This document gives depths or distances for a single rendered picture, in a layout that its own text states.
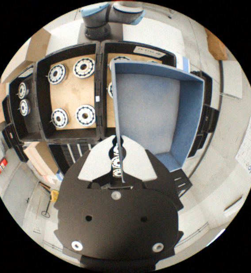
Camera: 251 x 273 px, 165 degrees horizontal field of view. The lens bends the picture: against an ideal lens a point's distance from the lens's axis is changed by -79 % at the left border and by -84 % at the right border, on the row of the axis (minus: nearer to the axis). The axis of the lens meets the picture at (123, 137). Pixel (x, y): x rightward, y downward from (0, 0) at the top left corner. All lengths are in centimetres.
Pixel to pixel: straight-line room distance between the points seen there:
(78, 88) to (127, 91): 31
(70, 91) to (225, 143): 324
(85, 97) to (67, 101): 10
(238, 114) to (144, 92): 288
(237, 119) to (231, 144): 66
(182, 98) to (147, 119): 10
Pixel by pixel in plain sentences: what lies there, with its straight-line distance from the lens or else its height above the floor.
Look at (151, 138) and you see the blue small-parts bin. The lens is 21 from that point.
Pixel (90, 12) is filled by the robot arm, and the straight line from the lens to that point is 48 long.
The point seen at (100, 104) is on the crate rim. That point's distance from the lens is 32.
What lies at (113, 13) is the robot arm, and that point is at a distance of 48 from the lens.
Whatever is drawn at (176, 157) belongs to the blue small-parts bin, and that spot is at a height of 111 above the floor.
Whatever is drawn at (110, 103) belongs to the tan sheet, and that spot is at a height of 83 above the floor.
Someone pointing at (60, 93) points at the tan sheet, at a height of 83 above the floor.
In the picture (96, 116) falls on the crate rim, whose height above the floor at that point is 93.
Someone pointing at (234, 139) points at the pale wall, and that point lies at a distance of 300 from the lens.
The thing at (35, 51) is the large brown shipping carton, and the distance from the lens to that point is 75.
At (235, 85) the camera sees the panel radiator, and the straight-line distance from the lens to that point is 299.
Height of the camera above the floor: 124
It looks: 60 degrees down
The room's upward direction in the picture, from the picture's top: 165 degrees clockwise
